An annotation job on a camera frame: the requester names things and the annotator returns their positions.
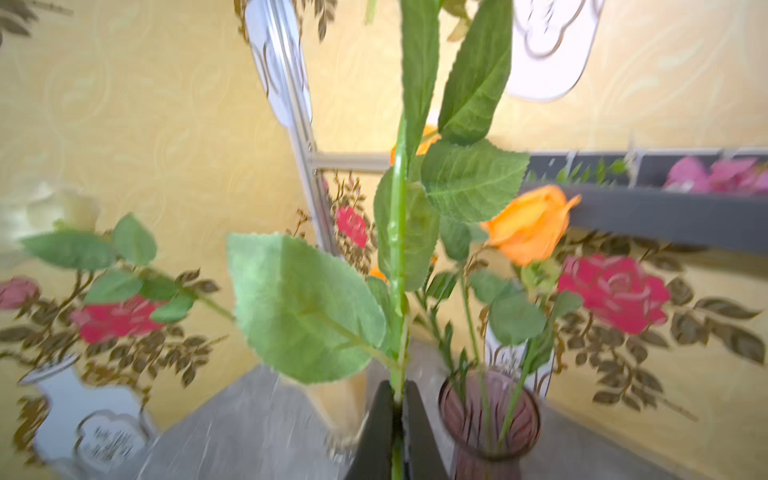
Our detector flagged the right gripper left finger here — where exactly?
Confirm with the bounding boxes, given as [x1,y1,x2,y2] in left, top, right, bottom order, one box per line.
[344,381,394,480]

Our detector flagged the orange rose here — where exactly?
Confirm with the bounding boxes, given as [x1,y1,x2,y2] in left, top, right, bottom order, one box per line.
[455,184,583,451]
[226,0,530,480]

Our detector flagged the purple ribbed glass vase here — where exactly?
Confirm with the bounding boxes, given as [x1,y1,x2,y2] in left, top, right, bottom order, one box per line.
[438,369,541,480]

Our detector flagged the pink flower in tray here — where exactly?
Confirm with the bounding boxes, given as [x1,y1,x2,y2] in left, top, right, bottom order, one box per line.
[663,156,767,196]

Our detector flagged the cream wavy glass vase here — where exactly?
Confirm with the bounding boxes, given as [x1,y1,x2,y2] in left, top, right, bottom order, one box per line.
[279,370,368,464]

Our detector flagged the grey wall planter tray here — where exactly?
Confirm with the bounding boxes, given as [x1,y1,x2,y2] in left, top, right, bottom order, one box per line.
[521,148,767,257]

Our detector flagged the cream white rose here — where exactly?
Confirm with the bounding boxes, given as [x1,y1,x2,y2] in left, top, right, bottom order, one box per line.
[1,188,235,324]

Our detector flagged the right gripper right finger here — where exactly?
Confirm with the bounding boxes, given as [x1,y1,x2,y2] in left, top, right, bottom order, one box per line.
[403,380,448,480]

